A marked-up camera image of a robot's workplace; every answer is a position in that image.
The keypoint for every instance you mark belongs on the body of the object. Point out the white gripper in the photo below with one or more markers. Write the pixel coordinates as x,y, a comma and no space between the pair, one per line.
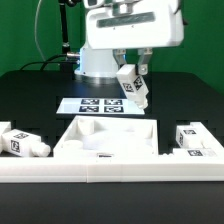
133,24

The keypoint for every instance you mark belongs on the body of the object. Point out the white square tabletop tray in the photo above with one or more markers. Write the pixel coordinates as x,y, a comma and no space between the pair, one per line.
111,135

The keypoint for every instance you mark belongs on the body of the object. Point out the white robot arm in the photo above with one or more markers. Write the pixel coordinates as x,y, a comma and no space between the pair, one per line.
98,62

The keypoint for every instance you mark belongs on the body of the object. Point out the white U-shaped fence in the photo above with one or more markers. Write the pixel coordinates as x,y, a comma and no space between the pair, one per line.
75,166

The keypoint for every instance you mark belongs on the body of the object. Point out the black camera pole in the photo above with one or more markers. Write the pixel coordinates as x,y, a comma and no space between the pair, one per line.
66,66

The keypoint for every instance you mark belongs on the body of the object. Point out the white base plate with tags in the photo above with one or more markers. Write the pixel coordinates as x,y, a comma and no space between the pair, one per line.
98,106

